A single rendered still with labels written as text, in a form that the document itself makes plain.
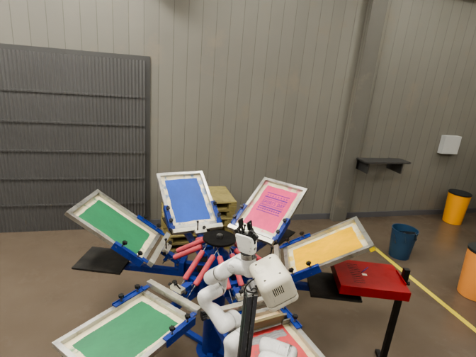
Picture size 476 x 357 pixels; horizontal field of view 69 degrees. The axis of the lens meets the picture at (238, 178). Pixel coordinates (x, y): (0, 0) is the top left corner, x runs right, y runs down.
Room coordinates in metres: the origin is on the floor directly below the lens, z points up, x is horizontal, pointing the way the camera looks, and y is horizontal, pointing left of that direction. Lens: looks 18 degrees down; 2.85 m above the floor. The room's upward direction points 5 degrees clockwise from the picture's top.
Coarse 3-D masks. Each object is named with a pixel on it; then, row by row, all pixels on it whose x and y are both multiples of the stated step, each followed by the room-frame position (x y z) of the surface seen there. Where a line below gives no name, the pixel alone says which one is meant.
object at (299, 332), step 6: (258, 312) 2.30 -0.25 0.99; (264, 312) 2.32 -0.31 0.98; (270, 312) 2.35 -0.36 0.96; (282, 312) 2.33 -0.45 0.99; (294, 330) 2.17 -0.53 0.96; (300, 330) 2.14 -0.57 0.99; (300, 336) 2.10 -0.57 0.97; (306, 336) 2.08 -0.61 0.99; (306, 342) 2.04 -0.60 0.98; (312, 342) 2.03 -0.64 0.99; (312, 348) 1.97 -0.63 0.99; (318, 348) 1.97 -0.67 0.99; (318, 354) 1.92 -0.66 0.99
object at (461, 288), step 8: (472, 248) 4.33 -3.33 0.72; (472, 256) 4.25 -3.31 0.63; (464, 264) 4.37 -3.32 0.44; (472, 264) 4.23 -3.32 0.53; (464, 272) 4.32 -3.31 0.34; (472, 272) 4.21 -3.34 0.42; (464, 280) 4.28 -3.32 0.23; (472, 280) 4.19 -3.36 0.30; (464, 288) 4.25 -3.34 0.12; (472, 288) 4.17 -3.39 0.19; (464, 296) 4.23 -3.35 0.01; (472, 296) 4.16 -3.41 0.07
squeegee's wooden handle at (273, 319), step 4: (272, 316) 2.19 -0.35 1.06; (276, 316) 2.19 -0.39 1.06; (280, 316) 2.20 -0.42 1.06; (284, 316) 2.22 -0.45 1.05; (256, 320) 2.12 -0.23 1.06; (260, 320) 2.13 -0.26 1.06; (264, 320) 2.13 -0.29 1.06; (268, 320) 2.15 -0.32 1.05; (272, 320) 2.17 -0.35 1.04; (276, 320) 2.18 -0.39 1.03; (280, 320) 2.20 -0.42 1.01; (256, 324) 2.10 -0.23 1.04; (260, 324) 2.12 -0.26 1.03; (264, 324) 2.13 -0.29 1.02; (268, 324) 2.15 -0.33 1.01; (272, 324) 2.17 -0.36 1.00; (256, 328) 2.10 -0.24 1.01; (260, 328) 2.12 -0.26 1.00
